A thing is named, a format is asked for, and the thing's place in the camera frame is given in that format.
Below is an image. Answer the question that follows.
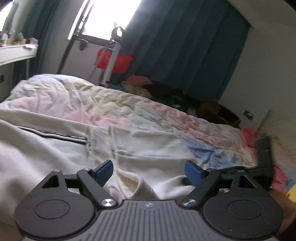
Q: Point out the wall power socket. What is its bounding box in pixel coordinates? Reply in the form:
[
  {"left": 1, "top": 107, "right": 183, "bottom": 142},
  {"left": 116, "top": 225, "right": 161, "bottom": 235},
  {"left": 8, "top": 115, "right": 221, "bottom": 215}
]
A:
[{"left": 243, "top": 110, "right": 254, "bottom": 121}]

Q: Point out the pile of dark clothes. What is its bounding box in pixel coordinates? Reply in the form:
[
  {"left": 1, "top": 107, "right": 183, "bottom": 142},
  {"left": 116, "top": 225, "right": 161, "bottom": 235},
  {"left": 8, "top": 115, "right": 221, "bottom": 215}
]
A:
[{"left": 143, "top": 81, "right": 241, "bottom": 128}]

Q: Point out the pink pillow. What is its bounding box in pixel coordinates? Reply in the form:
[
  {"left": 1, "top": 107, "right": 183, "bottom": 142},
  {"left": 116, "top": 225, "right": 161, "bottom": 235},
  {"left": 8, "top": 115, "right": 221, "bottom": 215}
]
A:
[{"left": 241, "top": 127, "right": 288, "bottom": 194}]

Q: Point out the teal curtain right panel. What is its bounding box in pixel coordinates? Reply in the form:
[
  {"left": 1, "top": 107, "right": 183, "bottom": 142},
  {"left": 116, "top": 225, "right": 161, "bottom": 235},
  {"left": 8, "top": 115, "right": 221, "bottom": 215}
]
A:
[{"left": 120, "top": 0, "right": 250, "bottom": 100}]

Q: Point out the pastel tie-dye bed quilt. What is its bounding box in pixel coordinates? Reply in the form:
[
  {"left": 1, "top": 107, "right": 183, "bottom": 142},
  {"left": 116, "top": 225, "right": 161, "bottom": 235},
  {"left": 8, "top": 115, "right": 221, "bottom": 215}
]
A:
[{"left": 0, "top": 73, "right": 296, "bottom": 193}]

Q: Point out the red cloth on stand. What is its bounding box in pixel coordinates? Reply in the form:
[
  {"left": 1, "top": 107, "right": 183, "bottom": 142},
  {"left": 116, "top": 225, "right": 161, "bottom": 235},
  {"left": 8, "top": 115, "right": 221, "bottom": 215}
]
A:
[{"left": 94, "top": 50, "right": 133, "bottom": 74}]

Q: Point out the teal curtain left panel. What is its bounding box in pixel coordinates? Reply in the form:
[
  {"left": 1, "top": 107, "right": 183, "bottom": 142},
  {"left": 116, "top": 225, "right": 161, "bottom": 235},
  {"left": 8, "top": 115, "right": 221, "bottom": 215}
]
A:
[{"left": 22, "top": 0, "right": 62, "bottom": 77}]

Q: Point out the dark framed window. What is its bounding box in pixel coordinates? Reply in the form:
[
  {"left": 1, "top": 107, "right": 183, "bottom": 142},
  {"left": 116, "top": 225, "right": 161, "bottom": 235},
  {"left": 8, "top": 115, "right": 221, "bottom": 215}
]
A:
[{"left": 67, "top": 0, "right": 141, "bottom": 46}]

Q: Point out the pink garment in pile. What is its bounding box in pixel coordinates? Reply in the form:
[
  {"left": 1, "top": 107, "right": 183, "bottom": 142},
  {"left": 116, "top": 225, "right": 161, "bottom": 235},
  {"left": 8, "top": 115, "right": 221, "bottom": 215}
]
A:
[{"left": 122, "top": 75, "right": 152, "bottom": 86}]

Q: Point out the white zip-up jacket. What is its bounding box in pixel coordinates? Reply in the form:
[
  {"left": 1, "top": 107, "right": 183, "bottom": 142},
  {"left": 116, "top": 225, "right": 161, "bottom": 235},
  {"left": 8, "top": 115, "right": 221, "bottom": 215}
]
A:
[{"left": 1, "top": 108, "right": 194, "bottom": 225}]

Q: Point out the teal curtain panel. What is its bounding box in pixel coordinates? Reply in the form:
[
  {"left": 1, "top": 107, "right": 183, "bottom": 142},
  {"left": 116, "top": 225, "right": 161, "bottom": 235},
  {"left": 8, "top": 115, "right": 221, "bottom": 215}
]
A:
[
  {"left": 22, "top": 0, "right": 62, "bottom": 77},
  {"left": 120, "top": 0, "right": 250, "bottom": 100}
]

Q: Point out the white vanity desk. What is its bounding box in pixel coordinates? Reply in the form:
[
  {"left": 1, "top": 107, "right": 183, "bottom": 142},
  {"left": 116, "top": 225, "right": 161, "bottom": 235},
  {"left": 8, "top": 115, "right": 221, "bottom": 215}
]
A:
[{"left": 1, "top": 44, "right": 39, "bottom": 101}]

